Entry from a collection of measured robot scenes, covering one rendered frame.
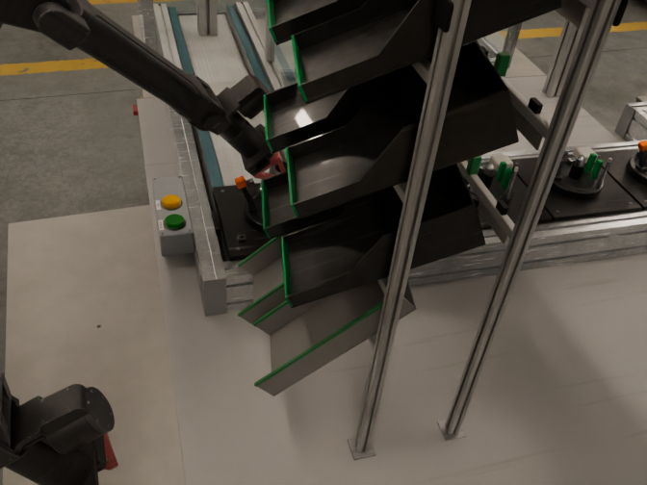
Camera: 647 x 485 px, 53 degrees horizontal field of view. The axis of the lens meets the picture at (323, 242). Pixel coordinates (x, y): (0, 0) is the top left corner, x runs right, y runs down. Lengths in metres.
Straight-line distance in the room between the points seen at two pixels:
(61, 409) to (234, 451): 0.44
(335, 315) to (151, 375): 0.40
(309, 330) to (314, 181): 0.31
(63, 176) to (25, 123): 0.54
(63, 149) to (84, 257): 2.02
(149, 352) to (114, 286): 0.20
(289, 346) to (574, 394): 0.58
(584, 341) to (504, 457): 0.36
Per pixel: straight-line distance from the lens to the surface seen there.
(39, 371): 1.33
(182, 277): 1.44
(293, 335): 1.10
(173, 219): 1.42
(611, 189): 1.76
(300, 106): 1.00
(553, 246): 1.58
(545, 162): 0.84
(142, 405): 1.24
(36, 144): 3.58
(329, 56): 0.80
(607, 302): 1.59
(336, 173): 0.85
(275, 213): 1.07
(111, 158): 3.40
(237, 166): 1.67
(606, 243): 1.67
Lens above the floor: 1.86
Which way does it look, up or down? 40 degrees down
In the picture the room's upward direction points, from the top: 6 degrees clockwise
